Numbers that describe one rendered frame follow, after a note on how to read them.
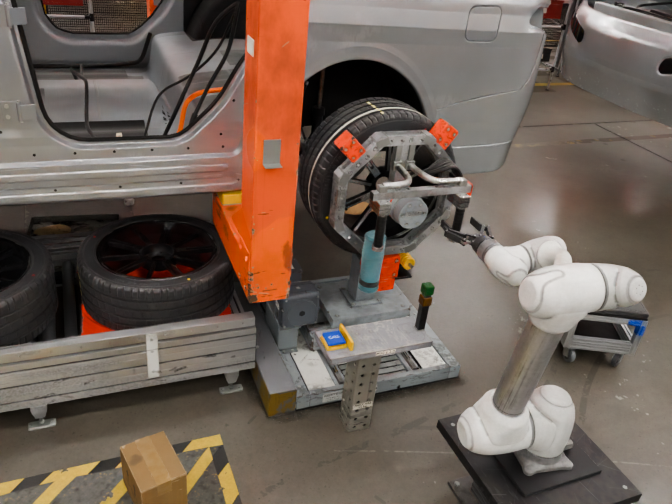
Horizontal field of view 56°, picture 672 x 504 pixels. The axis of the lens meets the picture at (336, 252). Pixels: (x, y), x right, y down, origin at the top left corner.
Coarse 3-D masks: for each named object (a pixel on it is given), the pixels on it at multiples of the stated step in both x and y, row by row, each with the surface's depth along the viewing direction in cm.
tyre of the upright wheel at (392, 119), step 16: (336, 112) 262; (352, 112) 256; (384, 112) 251; (400, 112) 252; (416, 112) 259; (320, 128) 262; (336, 128) 254; (352, 128) 247; (368, 128) 248; (384, 128) 250; (400, 128) 253; (416, 128) 256; (320, 144) 256; (304, 160) 266; (320, 160) 252; (336, 160) 250; (304, 176) 265; (320, 176) 251; (304, 192) 267; (320, 192) 255; (320, 208) 259; (432, 208) 280; (320, 224) 263; (336, 240) 270
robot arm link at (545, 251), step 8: (536, 240) 226; (544, 240) 224; (552, 240) 224; (560, 240) 227; (528, 248) 224; (536, 248) 222; (544, 248) 221; (552, 248) 219; (560, 248) 217; (536, 256) 222; (544, 256) 220; (552, 256) 217; (560, 256) 206; (568, 256) 207; (536, 264) 223; (544, 264) 221; (552, 264) 220
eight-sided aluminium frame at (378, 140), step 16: (368, 144) 247; (384, 144) 244; (400, 144) 247; (416, 144) 250; (432, 144) 252; (368, 160) 245; (336, 176) 247; (352, 176) 246; (448, 176) 265; (336, 192) 249; (336, 208) 251; (448, 208) 273; (336, 224) 255; (432, 224) 274; (352, 240) 262; (400, 240) 277; (416, 240) 275
